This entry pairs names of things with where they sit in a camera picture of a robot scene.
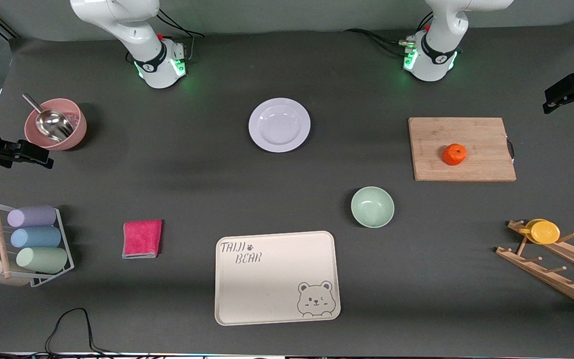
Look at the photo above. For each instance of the orange fruit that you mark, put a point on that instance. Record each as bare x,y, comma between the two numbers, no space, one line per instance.
454,154

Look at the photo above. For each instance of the pale lavender round plate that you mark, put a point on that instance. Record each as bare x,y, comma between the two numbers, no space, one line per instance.
279,124

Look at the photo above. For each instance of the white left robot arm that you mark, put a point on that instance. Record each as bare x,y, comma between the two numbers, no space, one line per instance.
436,55

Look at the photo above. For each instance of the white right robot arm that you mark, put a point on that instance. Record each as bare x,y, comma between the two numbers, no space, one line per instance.
117,15

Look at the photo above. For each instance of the metal scoop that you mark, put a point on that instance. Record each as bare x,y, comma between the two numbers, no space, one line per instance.
53,124

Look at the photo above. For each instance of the pink bowl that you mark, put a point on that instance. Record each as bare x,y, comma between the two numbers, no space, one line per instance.
75,137

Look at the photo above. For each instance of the purple cup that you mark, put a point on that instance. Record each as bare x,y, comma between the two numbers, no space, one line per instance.
33,216

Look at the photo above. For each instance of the blue cup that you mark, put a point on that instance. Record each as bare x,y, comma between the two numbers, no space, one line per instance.
35,237

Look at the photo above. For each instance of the green cup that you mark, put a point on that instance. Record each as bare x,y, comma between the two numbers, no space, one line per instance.
43,260

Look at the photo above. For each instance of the yellow cup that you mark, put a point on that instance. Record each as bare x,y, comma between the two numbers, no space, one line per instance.
545,233

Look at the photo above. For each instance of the pink folded cloth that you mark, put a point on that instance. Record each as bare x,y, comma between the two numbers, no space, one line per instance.
142,239

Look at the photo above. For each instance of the wooden cutting board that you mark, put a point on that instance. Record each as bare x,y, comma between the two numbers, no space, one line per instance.
431,149

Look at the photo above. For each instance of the wooden peg drying rack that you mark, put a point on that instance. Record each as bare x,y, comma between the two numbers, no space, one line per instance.
541,271

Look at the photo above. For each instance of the pale green bowl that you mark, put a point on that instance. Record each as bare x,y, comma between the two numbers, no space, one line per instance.
372,207

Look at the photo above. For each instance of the cream tray with bear print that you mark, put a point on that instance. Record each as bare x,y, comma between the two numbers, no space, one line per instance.
272,284

